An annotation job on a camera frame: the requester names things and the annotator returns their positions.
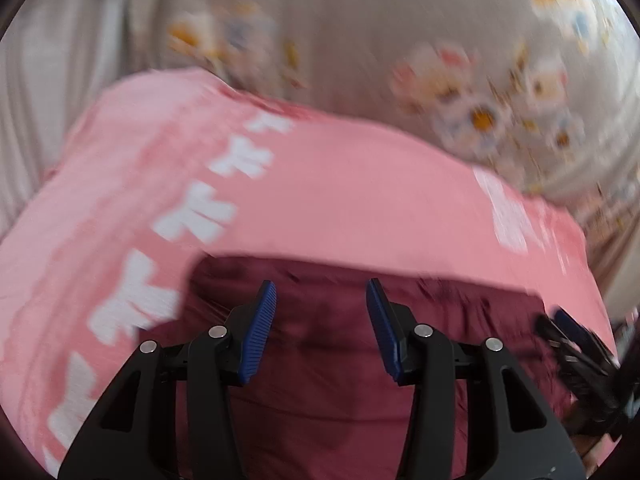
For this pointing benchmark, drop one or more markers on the pink printed blanket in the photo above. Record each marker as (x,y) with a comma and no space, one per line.
(350,190)

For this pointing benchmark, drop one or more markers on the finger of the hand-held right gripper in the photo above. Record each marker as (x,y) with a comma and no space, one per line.
(582,335)
(555,335)

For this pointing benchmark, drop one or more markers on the grey floral sheet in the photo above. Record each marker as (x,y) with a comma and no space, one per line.
(360,35)

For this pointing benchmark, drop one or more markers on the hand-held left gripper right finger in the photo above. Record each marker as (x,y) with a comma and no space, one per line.
(382,330)

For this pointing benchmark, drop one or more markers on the white satin curtain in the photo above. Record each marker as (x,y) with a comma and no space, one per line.
(70,70)

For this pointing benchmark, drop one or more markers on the maroon puffer jacket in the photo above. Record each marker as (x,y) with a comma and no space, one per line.
(325,400)

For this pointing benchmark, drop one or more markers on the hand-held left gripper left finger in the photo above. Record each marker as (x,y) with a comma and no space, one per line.
(257,332)

